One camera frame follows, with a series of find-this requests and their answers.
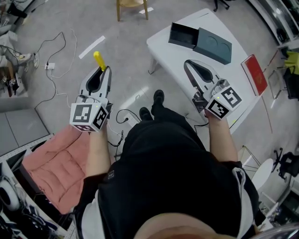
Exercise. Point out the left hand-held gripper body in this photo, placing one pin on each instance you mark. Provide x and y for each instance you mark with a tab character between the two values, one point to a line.
81	114

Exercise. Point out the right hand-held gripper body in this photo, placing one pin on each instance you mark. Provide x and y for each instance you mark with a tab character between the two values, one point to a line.
224	102

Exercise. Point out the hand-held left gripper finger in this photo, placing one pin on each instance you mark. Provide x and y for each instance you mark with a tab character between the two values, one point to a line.
108	81
83	85

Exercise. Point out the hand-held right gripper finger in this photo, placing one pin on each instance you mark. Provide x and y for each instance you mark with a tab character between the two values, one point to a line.
189	75
215	75

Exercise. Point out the yellow marker pen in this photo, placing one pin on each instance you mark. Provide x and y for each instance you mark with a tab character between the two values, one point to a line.
99	59

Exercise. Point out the dark teal box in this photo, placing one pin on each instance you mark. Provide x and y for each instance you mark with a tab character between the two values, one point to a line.
210	46

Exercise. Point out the person's right forearm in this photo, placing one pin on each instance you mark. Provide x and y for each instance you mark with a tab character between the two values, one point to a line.
220	140

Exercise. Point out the person's left forearm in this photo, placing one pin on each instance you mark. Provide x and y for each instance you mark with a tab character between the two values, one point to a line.
98	151

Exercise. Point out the white low table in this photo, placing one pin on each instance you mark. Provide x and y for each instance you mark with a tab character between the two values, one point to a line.
168	60

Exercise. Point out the person's right black shoe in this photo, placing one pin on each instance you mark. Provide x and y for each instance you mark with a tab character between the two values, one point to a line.
158	96

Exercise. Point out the person's black shoe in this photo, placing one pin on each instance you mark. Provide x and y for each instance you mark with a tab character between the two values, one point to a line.
145	114
158	96

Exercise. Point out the small white plug adapter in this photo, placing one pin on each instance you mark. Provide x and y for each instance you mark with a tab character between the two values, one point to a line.
50	66

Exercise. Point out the red book with gold print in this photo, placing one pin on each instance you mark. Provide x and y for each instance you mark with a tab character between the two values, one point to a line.
255	74

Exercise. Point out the white power strip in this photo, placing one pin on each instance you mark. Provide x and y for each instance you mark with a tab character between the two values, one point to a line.
132	119

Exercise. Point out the person's left black shoe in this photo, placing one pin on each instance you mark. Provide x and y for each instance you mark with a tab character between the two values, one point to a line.
145	114

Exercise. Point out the pink quilted cushion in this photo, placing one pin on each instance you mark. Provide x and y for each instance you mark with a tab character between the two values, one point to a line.
58	168

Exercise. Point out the grey cabinet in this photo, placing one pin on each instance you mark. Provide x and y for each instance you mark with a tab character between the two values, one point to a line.
21	130

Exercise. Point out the black bag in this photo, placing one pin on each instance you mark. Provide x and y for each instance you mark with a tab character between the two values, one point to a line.
293	84

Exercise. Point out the black office chair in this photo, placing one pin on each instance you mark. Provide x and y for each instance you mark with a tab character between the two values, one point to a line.
289	163
222	3

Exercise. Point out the yellow-green cloth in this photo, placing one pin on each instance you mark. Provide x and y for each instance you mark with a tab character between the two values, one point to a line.
293	59

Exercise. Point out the round wooden side table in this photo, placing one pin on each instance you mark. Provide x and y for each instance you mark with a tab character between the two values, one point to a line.
130	3

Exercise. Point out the white round stool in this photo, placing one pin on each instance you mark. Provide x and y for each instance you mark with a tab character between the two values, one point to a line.
264	175

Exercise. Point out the long white shelving unit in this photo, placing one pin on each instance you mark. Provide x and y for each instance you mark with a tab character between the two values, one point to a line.
275	14

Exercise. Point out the person's torso in black clothing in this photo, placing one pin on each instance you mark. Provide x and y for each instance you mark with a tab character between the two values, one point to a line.
168	177

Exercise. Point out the white cluttered shelf rack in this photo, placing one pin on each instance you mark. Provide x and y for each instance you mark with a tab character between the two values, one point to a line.
30	210

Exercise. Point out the person's face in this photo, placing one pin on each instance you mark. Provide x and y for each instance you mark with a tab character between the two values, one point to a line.
184	227

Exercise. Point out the metal frame chair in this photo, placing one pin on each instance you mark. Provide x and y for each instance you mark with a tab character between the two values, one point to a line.
271	81

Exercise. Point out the perforated metal rail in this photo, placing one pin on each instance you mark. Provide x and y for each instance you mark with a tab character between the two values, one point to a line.
23	148

